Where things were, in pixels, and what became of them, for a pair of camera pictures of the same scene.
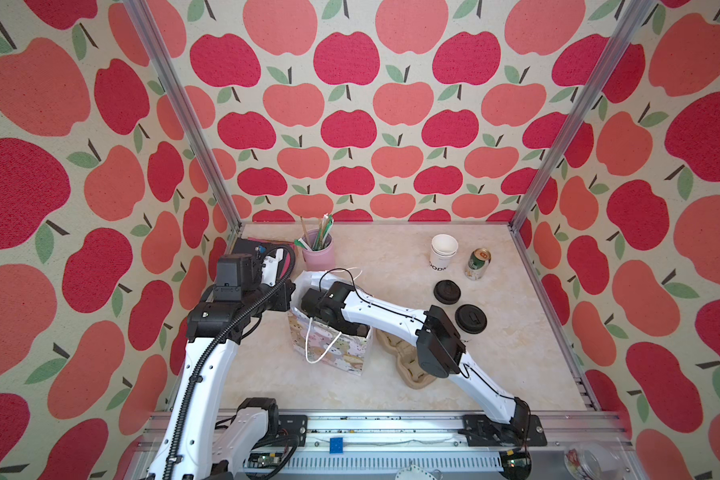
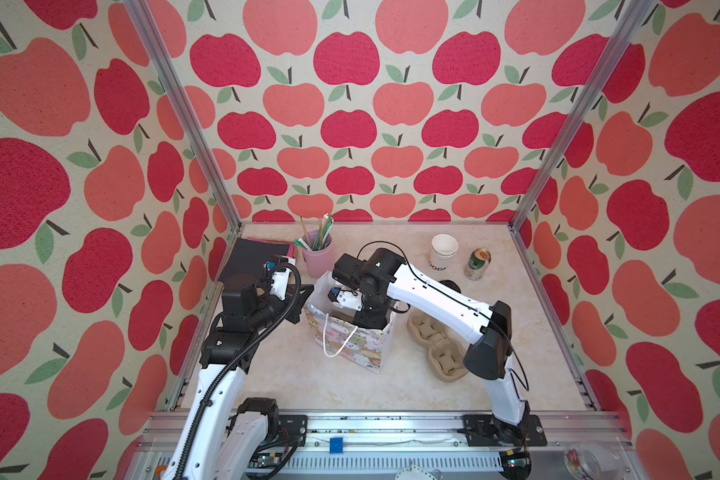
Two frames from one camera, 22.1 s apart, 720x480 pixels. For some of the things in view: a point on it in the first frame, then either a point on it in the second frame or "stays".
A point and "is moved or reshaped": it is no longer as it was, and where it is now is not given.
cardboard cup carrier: x=407 y=360 is moved or reshaped
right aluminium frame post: x=585 y=108 stays
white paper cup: x=443 y=248 stays
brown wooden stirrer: x=304 y=230 stays
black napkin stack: x=262 y=247 stays
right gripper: x=311 y=303 → x=366 y=313
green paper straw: x=326 y=224 stays
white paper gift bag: x=319 y=342 is moved or reshaped
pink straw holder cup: x=319 y=260 stays
